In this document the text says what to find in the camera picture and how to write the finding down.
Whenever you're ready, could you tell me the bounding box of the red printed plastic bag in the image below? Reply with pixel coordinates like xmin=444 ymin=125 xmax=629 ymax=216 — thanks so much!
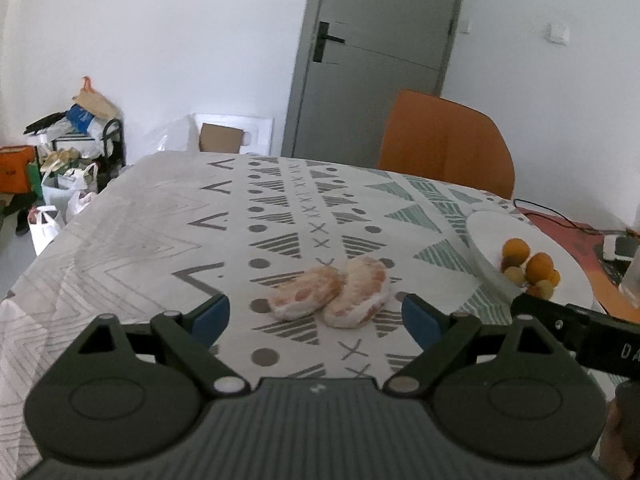
xmin=65 ymin=190 xmax=98 ymax=223

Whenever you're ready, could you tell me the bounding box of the patterned white tablecloth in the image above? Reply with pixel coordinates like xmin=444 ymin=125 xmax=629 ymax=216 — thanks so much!
xmin=0 ymin=150 xmax=616 ymax=480

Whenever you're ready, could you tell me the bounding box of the white wall switch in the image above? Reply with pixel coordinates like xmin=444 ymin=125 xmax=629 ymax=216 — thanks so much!
xmin=546 ymin=22 xmax=570 ymax=46

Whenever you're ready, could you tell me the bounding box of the black door handle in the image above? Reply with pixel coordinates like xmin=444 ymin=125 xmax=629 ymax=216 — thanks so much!
xmin=312 ymin=21 xmax=345 ymax=63

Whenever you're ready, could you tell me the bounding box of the white power adapter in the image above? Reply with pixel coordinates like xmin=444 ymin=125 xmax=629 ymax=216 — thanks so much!
xmin=602 ymin=234 xmax=639 ymax=262

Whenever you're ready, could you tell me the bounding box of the brown cardboard box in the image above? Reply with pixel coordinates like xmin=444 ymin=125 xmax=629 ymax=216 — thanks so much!
xmin=198 ymin=124 xmax=244 ymax=154

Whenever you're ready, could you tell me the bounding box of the black cart with clutter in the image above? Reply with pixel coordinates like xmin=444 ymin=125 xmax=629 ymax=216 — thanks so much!
xmin=22 ymin=110 xmax=125 ymax=191

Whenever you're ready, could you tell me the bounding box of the white plastic bag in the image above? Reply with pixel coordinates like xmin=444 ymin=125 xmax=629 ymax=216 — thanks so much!
xmin=27 ymin=205 xmax=64 ymax=256

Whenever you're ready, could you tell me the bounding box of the large orange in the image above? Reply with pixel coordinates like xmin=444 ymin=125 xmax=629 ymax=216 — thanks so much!
xmin=525 ymin=252 xmax=554 ymax=285

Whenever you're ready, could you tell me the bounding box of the orange chair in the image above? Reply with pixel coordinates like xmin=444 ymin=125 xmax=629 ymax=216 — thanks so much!
xmin=378 ymin=90 xmax=515 ymax=200

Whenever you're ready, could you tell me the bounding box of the white foam board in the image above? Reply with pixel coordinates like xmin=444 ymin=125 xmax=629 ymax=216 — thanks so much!
xmin=193 ymin=113 xmax=273 ymax=156

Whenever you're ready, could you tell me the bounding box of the small orange kumquat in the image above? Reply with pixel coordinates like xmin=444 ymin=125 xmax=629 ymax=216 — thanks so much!
xmin=548 ymin=270 xmax=561 ymax=287

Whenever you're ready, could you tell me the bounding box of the brown paper bag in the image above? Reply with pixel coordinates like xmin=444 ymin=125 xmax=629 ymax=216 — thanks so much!
xmin=73 ymin=76 xmax=118 ymax=120

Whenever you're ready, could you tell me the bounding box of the large peeled pomelo segment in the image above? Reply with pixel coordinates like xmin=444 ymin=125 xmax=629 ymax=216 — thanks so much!
xmin=322 ymin=256 xmax=390 ymax=330

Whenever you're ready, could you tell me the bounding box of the yellowish lychee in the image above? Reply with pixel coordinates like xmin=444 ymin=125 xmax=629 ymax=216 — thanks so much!
xmin=502 ymin=266 xmax=527 ymax=288

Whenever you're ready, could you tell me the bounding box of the grey door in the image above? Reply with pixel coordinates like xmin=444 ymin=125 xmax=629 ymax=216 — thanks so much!
xmin=281 ymin=0 xmax=461 ymax=167

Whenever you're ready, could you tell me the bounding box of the white round plate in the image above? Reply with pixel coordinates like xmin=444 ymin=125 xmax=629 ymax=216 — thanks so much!
xmin=465 ymin=210 xmax=596 ymax=309

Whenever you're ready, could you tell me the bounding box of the right hand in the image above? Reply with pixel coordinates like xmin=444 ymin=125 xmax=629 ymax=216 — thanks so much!
xmin=598 ymin=382 xmax=639 ymax=479

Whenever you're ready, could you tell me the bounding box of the red patterned mat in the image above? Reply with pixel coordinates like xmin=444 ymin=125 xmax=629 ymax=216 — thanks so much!
xmin=518 ymin=206 xmax=639 ymax=323

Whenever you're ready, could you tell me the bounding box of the orange box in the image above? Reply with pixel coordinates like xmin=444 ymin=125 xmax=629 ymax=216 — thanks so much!
xmin=0 ymin=145 xmax=36 ymax=194

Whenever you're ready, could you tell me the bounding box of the small peeled pomelo segment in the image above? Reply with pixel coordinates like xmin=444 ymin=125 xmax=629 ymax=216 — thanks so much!
xmin=268 ymin=266 xmax=343 ymax=321

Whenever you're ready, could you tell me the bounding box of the black cable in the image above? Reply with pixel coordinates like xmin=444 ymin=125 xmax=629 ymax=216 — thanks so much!
xmin=512 ymin=198 xmax=632 ymax=235

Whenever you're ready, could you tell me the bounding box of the dark red lychee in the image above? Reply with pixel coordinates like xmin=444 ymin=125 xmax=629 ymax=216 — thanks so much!
xmin=500 ymin=255 xmax=527 ymax=271
xmin=535 ymin=280 xmax=554 ymax=300

